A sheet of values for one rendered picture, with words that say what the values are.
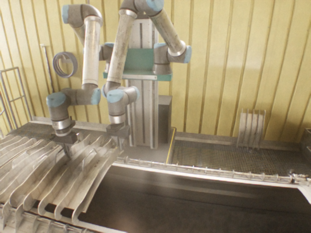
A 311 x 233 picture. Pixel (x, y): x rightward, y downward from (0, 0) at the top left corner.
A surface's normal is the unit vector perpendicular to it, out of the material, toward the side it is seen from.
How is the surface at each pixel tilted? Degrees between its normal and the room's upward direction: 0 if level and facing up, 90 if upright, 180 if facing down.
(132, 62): 90
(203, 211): 74
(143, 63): 90
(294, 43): 90
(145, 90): 90
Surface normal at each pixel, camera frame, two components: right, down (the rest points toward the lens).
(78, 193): -0.04, -0.80
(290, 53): -0.21, 0.40
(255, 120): -0.19, 0.03
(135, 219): -0.17, -0.18
